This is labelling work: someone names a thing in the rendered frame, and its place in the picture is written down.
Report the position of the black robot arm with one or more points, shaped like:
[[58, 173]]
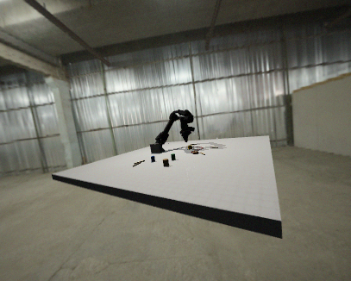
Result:
[[185, 117]]

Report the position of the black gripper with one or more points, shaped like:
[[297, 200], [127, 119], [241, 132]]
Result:
[[185, 133]]

